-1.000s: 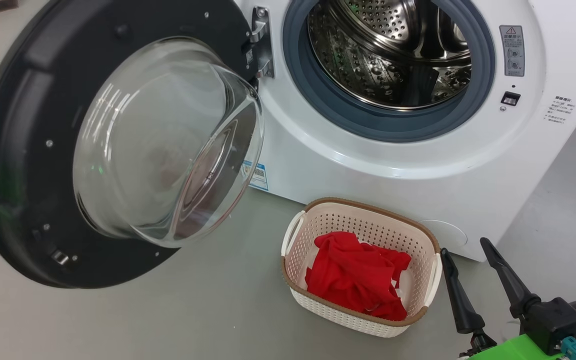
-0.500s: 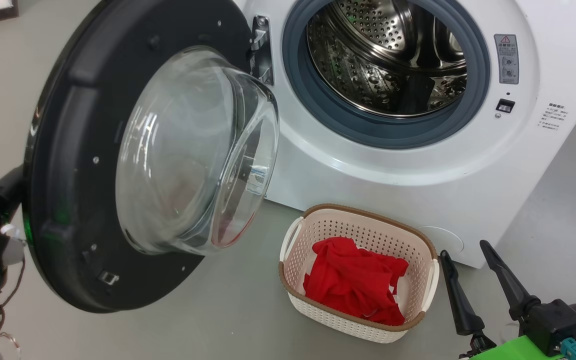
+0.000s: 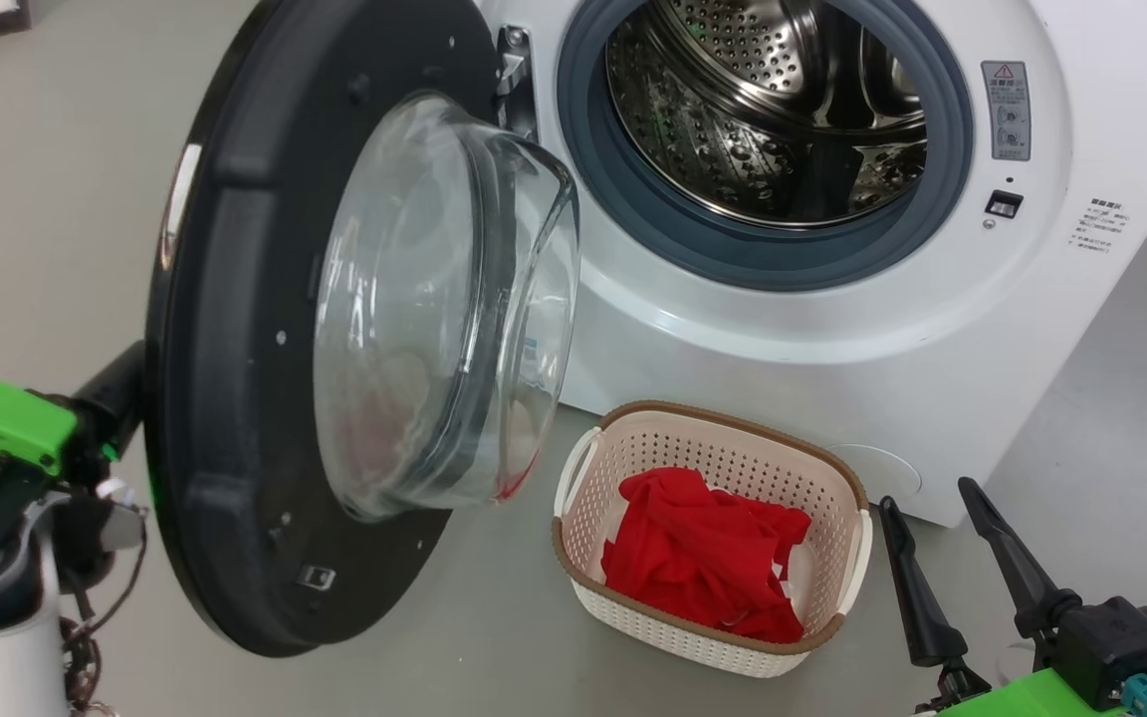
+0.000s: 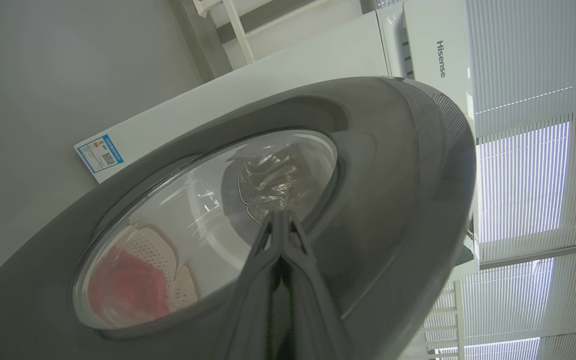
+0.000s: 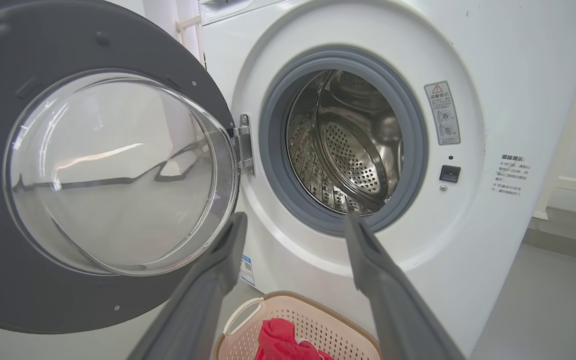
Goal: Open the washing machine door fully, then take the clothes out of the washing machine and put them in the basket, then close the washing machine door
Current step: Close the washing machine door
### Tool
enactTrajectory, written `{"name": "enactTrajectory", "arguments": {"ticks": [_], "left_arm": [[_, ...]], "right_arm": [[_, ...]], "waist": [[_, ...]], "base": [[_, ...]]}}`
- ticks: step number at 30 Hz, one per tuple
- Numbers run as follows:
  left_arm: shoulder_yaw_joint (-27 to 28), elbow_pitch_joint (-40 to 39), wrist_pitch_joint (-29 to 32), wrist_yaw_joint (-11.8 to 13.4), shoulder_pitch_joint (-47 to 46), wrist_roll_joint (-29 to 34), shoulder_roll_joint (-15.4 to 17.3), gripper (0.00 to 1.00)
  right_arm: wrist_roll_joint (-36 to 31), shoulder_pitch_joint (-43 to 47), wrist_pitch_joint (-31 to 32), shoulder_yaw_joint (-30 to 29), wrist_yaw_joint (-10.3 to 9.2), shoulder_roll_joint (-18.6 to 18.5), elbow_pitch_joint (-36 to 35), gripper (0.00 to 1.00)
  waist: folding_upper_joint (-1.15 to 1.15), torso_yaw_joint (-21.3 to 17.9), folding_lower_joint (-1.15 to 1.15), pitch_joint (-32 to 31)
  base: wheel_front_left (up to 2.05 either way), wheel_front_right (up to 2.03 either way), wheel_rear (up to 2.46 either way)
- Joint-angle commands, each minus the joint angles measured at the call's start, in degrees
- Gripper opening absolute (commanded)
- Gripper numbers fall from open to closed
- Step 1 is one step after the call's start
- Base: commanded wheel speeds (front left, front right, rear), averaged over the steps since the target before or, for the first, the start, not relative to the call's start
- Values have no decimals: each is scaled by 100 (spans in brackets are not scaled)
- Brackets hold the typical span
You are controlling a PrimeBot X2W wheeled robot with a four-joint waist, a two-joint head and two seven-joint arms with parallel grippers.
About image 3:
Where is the dark round washer door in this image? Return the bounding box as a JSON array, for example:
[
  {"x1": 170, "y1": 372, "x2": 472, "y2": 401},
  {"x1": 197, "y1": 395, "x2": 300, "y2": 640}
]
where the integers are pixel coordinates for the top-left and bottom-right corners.
[{"x1": 143, "y1": 0, "x2": 582, "y2": 658}]

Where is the white front-load washing machine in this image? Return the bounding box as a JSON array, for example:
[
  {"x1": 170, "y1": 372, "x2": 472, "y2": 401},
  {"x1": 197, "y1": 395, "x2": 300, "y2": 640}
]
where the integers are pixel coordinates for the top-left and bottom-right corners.
[{"x1": 474, "y1": 0, "x2": 1147, "y2": 529}]

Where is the round white filter cover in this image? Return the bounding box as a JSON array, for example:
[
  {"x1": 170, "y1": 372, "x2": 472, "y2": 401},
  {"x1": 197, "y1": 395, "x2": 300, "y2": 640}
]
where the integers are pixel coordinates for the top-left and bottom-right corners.
[{"x1": 827, "y1": 443, "x2": 924, "y2": 500}]

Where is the perforated steel washer drum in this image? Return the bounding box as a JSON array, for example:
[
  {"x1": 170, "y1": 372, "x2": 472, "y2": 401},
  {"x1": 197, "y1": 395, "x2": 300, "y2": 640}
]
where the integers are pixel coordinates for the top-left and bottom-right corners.
[{"x1": 605, "y1": 0, "x2": 931, "y2": 231}]

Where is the cream perforated laundry basket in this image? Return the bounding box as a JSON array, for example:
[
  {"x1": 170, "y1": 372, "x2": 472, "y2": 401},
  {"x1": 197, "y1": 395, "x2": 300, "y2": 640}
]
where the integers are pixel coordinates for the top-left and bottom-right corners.
[{"x1": 552, "y1": 400, "x2": 874, "y2": 680}]

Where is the black left arm cable bundle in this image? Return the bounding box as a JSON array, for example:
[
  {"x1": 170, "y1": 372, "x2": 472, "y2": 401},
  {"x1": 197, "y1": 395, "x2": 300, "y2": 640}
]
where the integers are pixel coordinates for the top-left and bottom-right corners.
[{"x1": 58, "y1": 503, "x2": 149, "y2": 717}]

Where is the grey warning sticker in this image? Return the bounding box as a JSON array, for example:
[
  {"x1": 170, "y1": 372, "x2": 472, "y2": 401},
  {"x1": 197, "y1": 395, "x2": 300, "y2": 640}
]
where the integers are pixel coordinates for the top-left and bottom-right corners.
[{"x1": 981, "y1": 61, "x2": 1032, "y2": 162}]

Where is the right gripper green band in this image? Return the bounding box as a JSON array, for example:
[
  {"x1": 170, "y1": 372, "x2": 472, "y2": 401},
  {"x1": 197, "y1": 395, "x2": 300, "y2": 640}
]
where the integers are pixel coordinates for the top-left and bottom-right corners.
[{"x1": 878, "y1": 477, "x2": 1132, "y2": 717}]

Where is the grey rubber door gasket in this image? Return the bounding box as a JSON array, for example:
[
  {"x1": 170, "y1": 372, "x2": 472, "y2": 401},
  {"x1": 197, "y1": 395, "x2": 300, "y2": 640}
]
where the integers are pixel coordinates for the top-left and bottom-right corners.
[{"x1": 557, "y1": 0, "x2": 976, "y2": 294}]

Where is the red garment with white collar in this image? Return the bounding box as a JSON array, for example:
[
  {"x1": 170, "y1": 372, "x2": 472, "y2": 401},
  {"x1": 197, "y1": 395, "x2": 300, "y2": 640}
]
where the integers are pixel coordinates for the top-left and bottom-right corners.
[{"x1": 601, "y1": 466, "x2": 813, "y2": 638}]

